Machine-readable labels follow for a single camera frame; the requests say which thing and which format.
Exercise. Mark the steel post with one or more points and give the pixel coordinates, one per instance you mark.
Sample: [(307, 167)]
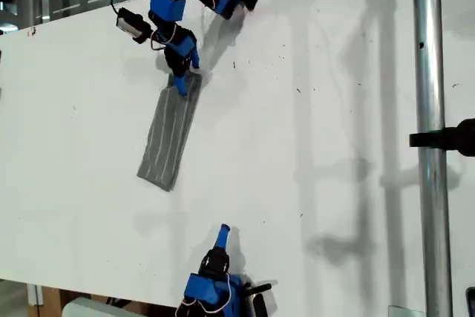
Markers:
[(430, 202)]

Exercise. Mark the camera black stalk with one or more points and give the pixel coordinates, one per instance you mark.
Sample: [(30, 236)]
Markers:
[(144, 36)]

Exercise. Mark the grey white-striped towel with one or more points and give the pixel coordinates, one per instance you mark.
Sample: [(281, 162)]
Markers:
[(168, 135)]

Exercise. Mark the black device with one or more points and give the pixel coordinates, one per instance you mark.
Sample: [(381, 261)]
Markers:
[(471, 302)]

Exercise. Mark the black clamp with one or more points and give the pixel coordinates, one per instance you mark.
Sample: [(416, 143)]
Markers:
[(445, 140)]

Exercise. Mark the white leg bracket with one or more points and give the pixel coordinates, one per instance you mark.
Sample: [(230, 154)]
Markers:
[(35, 294)]

